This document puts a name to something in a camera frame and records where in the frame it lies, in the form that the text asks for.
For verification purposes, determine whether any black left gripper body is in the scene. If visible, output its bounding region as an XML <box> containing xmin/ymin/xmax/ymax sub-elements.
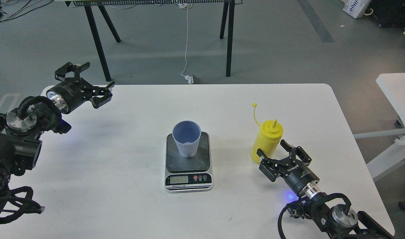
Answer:
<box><xmin>46</xmin><ymin>80</ymin><xmax>94</xmax><ymax>115</ymax></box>

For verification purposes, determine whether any white cardboard box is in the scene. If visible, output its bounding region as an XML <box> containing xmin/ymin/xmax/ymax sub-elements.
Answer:
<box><xmin>343</xmin><ymin>0</ymin><xmax>371</xmax><ymax>19</ymax></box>

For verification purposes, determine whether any digital kitchen scale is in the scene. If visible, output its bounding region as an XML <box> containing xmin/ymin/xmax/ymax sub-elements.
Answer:
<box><xmin>164</xmin><ymin>132</ymin><xmax>213</xmax><ymax>193</ymax></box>

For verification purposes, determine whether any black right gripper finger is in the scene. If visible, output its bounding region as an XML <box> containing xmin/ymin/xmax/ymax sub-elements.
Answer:
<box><xmin>256</xmin><ymin>148</ymin><xmax>286</xmax><ymax>182</ymax></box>
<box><xmin>280</xmin><ymin>139</ymin><xmax>312</xmax><ymax>166</ymax></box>

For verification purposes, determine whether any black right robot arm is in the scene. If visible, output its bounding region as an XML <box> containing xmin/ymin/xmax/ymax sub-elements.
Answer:
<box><xmin>256</xmin><ymin>140</ymin><xmax>394</xmax><ymax>239</ymax></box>

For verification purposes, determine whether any yellow squeeze bottle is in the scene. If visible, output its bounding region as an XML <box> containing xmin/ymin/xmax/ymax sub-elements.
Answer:
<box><xmin>251</xmin><ymin>103</ymin><xmax>283</xmax><ymax>164</ymax></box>

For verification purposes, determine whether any white cable with charger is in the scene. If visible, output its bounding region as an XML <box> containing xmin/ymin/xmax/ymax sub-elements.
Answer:
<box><xmin>178</xmin><ymin>3</ymin><xmax>194</xmax><ymax>85</ymax></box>

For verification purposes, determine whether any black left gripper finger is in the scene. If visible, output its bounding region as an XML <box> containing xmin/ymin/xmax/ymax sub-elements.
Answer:
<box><xmin>89</xmin><ymin>81</ymin><xmax>116</xmax><ymax>109</ymax></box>
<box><xmin>54</xmin><ymin>62</ymin><xmax>90</xmax><ymax>83</ymax></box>

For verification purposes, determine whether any blue plastic cup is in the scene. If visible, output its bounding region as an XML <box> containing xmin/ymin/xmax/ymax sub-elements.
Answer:
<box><xmin>172</xmin><ymin>120</ymin><xmax>201</xmax><ymax>158</ymax></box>

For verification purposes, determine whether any black trestle table background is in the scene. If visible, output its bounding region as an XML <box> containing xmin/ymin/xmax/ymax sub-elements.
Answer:
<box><xmin>55</xmin><ymin>0</ymin><xmax>244</xmax><ymax>82</ymax></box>

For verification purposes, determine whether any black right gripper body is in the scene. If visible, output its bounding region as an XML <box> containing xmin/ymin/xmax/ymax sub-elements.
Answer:
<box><xmin>279</xmin><ymin>162</ymin><xmax>319</xmax><ymax>197</ymax></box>

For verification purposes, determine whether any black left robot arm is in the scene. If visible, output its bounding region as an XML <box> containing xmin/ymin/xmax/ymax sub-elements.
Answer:
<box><xmin>0</xmin><ymin>62</ymin><xmax>115</xmax><ymax>224</ymax></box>

